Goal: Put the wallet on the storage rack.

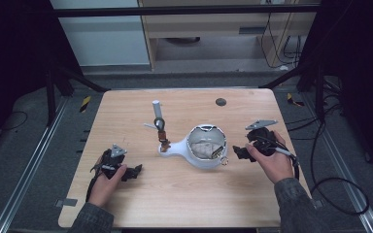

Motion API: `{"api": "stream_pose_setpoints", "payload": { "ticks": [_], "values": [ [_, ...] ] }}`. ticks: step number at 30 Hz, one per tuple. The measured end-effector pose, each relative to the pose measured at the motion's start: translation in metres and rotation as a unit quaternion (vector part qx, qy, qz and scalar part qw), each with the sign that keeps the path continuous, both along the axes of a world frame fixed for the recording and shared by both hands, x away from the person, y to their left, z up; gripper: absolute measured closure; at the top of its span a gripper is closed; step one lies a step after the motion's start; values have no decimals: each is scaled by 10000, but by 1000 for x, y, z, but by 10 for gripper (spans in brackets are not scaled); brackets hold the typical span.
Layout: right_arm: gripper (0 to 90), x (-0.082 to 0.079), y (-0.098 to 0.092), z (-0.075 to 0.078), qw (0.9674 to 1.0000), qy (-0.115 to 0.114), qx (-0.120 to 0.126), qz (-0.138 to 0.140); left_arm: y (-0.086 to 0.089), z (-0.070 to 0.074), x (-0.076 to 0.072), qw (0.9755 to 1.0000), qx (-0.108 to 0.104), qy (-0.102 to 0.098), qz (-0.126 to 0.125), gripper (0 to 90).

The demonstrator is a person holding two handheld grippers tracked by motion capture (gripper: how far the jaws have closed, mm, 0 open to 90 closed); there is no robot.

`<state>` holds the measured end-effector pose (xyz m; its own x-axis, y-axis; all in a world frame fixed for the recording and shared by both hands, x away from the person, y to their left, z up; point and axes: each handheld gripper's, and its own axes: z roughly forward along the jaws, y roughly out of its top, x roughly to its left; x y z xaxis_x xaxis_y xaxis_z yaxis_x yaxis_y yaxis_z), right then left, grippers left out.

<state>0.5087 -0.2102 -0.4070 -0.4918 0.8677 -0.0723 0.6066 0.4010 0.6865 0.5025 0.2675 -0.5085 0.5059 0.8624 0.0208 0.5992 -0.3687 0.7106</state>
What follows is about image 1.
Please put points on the person's left hand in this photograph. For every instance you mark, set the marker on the person's left hand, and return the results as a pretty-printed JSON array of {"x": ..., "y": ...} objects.
[{"x": 105, "y": 187}]

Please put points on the white jewelry stand with post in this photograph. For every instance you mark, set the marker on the white jewelry stand with post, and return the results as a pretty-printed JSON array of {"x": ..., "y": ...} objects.
[{"x": 181, "y": 149}]

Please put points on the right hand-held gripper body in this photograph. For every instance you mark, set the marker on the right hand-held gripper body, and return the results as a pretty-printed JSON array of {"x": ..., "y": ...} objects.
[{"x": 262, "y": 139}]

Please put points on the yellow black striped tape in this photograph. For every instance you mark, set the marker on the yellow black striped tape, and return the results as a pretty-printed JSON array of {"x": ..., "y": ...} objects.
[
  {"x": 293, "y": 100},
  {"x": 85, "y": 104}
]

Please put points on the aluminium floor rail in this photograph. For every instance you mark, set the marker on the aluminium floor rail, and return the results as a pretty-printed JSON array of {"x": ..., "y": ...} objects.
[
  {"x": 343, "y": 174},
  {"x": 26, "y": 168}
]

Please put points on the dark curtain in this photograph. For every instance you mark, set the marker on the dark curtain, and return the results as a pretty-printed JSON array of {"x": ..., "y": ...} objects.
[
  {"x": 13, "y": 48},
  {"x": 359, "y": 64}
]

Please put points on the black metal stand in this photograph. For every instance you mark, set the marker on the black metal stand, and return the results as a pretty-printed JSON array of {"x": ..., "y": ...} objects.
[
  {"x": 50, "y": 97},
  {"x": 319, "y": 93}
]

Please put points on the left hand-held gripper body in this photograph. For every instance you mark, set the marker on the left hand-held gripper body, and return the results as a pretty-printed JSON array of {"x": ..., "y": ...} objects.
[{"x": 113, "y": 160}]

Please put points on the person's right hand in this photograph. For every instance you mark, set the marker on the person's right hand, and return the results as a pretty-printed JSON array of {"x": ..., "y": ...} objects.
[{"x": 273, "y": 165}]

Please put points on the white cloth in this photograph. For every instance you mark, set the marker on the white cloth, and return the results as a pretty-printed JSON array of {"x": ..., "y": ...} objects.
[{"x": 203, "y": 150}]

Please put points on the black frame crossbar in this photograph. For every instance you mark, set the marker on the black frame crossbar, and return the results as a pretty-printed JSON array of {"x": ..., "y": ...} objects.
[{"x": 175, "y": 11}]

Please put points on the grey tape strip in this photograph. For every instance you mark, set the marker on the grey tape strip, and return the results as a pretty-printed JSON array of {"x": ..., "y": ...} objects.
[{"x": 66, "y": 202}]

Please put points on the white cabinet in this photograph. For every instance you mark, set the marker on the white cabinet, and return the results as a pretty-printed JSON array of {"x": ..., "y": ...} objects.
[{"x": 103, "y": 42}]

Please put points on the wooden shelf unit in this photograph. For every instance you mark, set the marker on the wooden shelf unit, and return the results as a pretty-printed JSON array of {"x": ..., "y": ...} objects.
[{"x": 207, "y": 27}]

